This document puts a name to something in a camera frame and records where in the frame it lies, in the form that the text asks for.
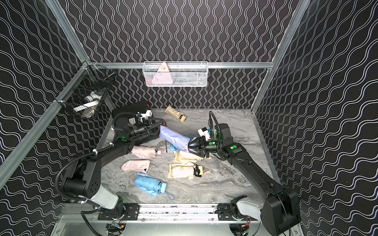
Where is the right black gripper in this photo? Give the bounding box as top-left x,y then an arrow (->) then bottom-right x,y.
185,136 -> 223,157

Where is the cream sleeved umbrella front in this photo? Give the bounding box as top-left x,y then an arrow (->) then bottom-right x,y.
173,150 -> 204,165

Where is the lavender umbrella sleeve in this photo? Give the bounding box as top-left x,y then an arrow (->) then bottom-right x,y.
159,125 -> 190,152

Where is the beige umbrella with wooden handle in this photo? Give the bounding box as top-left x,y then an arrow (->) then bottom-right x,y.
167,164 -> 211,180

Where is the pink sleeved umbrella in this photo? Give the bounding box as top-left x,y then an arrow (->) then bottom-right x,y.
132,146 -> 163,159

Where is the pink umbrella sleeve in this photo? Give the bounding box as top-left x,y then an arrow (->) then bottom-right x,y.
121,160 -> 151,174

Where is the light blue umbrella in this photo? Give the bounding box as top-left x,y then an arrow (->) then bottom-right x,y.
135,173 -> 175,201

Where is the light blue sleeve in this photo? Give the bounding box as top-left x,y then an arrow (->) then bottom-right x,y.
170,144 -> 181,152

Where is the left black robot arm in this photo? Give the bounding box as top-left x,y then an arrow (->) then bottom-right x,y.
55,112 -> 166,210

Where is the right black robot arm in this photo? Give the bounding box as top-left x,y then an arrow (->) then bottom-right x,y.
188,124 -> 301,236

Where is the black tool case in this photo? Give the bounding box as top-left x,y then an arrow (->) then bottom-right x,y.
112,101 -> 151,124

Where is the pink triangle card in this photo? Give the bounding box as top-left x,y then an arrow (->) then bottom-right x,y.
152,62 -> 173,85

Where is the white roll in basket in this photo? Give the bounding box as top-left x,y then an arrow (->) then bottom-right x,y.
73,92 -> 102,118

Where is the orange handled screwdriver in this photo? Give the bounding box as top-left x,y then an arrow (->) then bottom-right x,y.
163,122 -> 168,153

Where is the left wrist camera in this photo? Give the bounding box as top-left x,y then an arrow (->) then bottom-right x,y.
137,110 -> 152,123

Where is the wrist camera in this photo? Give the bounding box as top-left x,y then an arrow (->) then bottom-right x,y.
198,127 -> 211,140
137,110 -> 152,123

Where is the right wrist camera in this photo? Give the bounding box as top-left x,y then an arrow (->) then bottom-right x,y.
198,127 -> 211,140

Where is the white wire basket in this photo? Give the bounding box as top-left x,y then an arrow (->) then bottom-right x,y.
142,61 -> 209,87

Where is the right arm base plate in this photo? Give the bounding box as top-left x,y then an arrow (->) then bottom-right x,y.
214,203 -> 256,222

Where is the aluminium front rail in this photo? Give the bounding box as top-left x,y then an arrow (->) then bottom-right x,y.
60,202 -> 296,224

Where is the black wire basket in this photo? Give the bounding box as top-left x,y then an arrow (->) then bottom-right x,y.
57,65 -> 116,120

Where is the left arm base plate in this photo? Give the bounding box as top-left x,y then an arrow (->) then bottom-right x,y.
97,203 -> 140,221

